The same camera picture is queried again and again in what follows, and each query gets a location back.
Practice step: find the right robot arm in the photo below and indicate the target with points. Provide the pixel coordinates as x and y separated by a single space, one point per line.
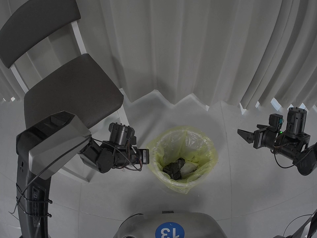
297 137

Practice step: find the white curtain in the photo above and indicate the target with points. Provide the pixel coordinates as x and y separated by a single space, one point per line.
185 33

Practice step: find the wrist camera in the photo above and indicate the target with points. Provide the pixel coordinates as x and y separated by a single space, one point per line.
133 139
275 120

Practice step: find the dark grey white-framed chair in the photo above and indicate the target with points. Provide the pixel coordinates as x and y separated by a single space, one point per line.
74 88

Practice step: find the yellow plastic bag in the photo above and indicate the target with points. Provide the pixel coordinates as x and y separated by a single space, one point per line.
210 155

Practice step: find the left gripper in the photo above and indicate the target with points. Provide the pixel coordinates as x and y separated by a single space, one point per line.
145 156

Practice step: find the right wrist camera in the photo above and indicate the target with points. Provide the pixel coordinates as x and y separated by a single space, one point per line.
275 120

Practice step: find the clear printed wrapper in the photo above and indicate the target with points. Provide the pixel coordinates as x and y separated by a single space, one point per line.
189 167

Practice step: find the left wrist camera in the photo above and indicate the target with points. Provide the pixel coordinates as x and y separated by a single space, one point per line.
133 139

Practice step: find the black plastic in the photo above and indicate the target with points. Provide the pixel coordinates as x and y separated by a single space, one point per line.
174 168

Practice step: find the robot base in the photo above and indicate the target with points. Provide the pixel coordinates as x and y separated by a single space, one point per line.
193 224

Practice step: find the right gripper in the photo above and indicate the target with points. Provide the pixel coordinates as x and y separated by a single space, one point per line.
263 137

